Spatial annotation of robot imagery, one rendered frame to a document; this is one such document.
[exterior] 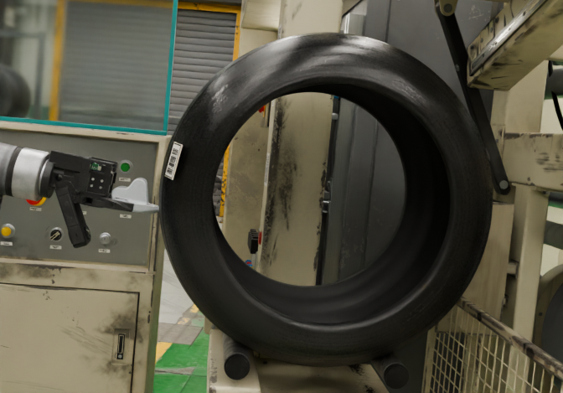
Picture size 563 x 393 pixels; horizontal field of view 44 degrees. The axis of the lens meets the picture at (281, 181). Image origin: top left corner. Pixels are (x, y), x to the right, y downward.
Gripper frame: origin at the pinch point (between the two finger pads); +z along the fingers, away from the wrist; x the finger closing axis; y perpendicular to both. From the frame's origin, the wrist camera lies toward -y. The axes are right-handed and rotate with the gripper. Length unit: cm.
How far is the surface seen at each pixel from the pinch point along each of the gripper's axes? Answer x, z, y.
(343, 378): 14, 45, -28
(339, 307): 15.5, 41.1, -14.1
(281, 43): -8.7, 15.7, 33.5
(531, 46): -3, 61, 44
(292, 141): 25.4, 24.9, 18.1
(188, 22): 936, -64, 162
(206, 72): 930, -22, 96
